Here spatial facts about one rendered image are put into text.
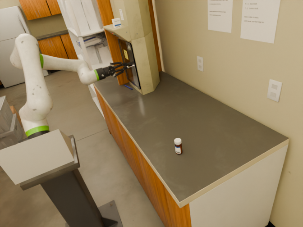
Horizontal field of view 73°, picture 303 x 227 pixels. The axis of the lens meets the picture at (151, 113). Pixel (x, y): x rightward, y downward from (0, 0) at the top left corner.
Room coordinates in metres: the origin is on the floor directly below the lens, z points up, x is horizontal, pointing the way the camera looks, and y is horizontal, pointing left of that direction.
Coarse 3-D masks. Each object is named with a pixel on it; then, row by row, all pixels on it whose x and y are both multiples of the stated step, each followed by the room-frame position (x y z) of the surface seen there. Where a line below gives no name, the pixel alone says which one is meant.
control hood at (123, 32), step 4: (112, 24) 1.87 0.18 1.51; (104, 28) 1.85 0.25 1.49; (108, 28) 1.71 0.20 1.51; (112, 28) 1.66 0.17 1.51; (116, 28) 1.63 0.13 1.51; (120, 28) 1.60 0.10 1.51; (124, 28) 1.60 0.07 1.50; (128, 28) 1.61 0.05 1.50; (116, 32) 1.58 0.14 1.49; (120, 32) 1.59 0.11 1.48; (124, 32) 1.60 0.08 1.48; (128, 32) 1.61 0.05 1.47; (120, 36) 1.64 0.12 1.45; (124, 36) 1.60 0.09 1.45; (128, 36) 1.61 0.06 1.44; (128, 40) 1.61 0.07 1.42
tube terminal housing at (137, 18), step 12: (120, 0) 1.67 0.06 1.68; (132, 0) 1.64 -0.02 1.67; (144, 0) 1.77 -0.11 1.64; (132, 12) 1.63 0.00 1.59; (144, 12) 1.73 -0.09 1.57; (132, 24) 1.63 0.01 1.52; (144, 24) 1.69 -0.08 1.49; (132, 36) 1.62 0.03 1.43; (144, 36) 1.66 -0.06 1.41; (144, 48) 1.65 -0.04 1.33; (144, 60) 1.64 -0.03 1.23; (156, 60) 1.83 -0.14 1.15; (144, 72) 1.64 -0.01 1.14; (156, 72) 1.79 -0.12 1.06; (132, 84) 1.84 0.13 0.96; (144, 84) 1.63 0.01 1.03; (156, 84) 1.74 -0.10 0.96
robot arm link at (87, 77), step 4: (84, 68) 1.60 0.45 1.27; (88, 68) 1.62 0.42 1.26; (80, 72) 1.58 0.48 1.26; (84, 72) 1.57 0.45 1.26; (88, 72) 1.57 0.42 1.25; (92, 72) 1.58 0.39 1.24; (96, 72) 1.58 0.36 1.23; (80, 76) 1.55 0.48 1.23; (84, 76) 1.54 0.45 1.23; (88, 76) 1.54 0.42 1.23; (92, 76) 1.55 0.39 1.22; (96, 76) 1.56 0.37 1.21; (80, 80) 1.55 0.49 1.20; (84, 80) 1.52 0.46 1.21; (88, 80) 1.53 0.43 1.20; (92, 80) 1.55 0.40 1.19; (96, 80) 1.57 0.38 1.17; (84, 84) 1.54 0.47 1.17; (88, 84) 1.54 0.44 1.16
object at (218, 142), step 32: (128, 96) 1.65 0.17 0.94; (160, 96) 1.53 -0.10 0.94; (192, 96) 1.43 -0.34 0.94; (128, 128) 1.16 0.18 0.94; (160, 128) 1.09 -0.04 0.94; (192, 128) 1.03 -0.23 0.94; (224, 128) 0.97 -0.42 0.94; (256, 128) 0.91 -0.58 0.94; (160, 160) 0.81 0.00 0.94; (192, 160) 0.76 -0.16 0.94; (224, 160) 0.72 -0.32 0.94; (256, 160) 0.70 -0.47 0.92; (192, 192) 0.58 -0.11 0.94
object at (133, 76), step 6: (120, 42) 1.85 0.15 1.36; (126, 42) 1.70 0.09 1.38; (126, 48) 1.73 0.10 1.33; (132, 54) 1.63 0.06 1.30; (126, 60) 1.81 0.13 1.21; (132, 60) 1.66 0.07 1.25; (132, 72) 1.72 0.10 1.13; (132, 78) 1.76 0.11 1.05; (138, 78) 1.62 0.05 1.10; (138, 84) 1.63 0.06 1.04
